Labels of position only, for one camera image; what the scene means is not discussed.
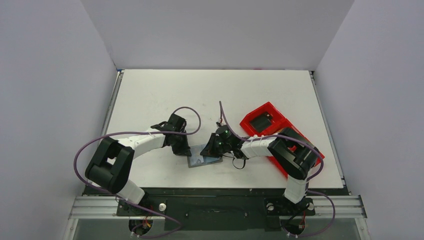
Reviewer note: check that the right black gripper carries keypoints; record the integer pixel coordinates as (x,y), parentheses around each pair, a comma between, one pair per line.
(212,145)

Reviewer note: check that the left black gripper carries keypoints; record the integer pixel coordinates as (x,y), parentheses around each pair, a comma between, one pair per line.
(184,150)

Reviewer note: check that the pictured card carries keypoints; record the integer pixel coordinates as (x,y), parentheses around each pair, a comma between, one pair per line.
(195,161)

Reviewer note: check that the grey card holder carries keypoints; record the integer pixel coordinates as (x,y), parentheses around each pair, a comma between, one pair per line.
(196,150)

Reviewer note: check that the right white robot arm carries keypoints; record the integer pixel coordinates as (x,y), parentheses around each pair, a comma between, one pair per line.
(255,146)

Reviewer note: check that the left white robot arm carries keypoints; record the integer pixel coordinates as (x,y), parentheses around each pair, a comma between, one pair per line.
(111,163)

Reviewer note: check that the black wallet in tray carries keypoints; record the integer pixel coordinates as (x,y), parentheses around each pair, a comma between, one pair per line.
(261,122)

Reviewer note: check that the red plastic tray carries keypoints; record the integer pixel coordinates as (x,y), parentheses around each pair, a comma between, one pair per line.
(275,122)

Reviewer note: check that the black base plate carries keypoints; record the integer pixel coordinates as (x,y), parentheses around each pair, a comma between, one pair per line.
(227,209)

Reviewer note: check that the aluminium frame rail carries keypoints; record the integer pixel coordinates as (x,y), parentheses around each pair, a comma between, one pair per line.
(106,207)

